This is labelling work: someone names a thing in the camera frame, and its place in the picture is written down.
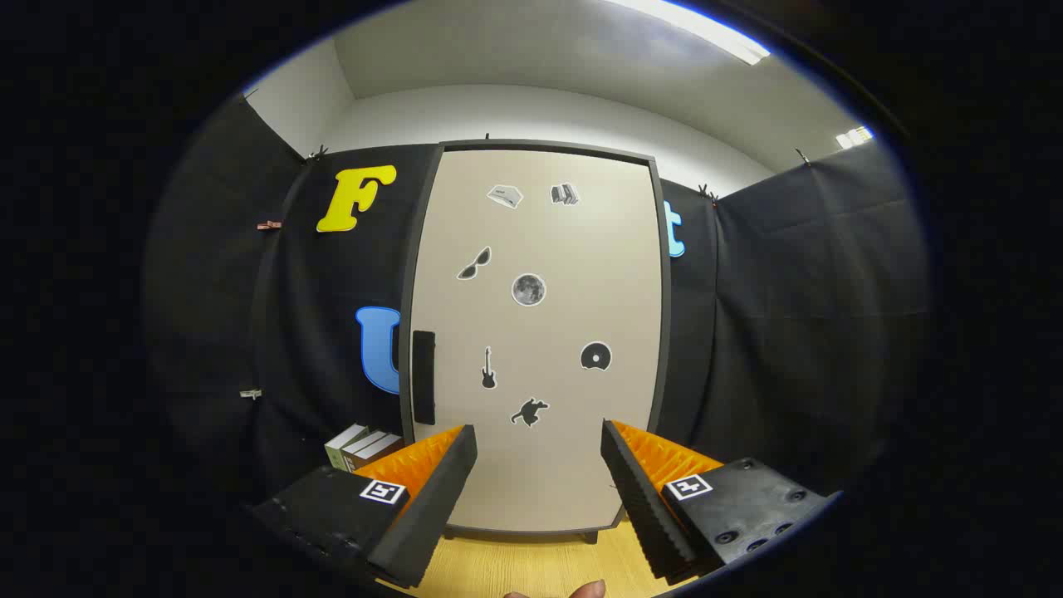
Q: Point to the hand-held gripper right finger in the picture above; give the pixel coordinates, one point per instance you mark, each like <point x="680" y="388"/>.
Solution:
<point x="644" y="507"/>

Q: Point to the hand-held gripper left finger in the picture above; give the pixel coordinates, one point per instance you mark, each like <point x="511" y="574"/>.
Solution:
<point x="432" y="515"/>

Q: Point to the beige cabinet door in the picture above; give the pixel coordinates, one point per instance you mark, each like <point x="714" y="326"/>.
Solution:
<point x="540" y="465"/>

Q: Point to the brown book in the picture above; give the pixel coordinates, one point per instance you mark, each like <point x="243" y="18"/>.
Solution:
<point x="384" y="448"/>
<point x="365" y="446"/>

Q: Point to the black backdrop cloth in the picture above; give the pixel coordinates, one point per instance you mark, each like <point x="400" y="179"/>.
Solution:
<point x="789" y="332"/>

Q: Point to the black cloth clip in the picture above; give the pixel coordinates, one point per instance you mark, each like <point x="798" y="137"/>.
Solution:
<point x="317" y="154"/>
<point x="802" y="157"/>
<point x="708" y="194"/>

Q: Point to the grey cabinet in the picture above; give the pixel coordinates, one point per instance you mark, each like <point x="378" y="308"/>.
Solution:
<point x="540" y="145"/>

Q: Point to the small ceiling light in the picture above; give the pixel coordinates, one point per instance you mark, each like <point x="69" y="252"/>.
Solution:
<point x="854" y="137"/>

